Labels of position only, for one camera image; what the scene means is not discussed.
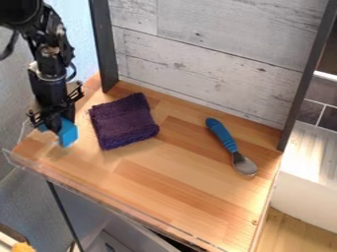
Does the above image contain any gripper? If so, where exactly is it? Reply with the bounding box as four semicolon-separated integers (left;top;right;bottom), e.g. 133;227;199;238
25;60;86;134

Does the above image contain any blue block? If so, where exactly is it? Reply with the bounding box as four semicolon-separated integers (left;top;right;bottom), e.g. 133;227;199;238
36;115;81;149

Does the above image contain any purple cloth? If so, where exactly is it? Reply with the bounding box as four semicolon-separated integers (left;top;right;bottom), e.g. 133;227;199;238
87;92;161;152

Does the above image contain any white cabinet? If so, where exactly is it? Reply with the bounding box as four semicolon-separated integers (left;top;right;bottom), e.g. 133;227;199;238
269;120;337;234

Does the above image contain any blue handled spoon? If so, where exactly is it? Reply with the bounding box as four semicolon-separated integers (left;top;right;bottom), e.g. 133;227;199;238
204;117;260;177

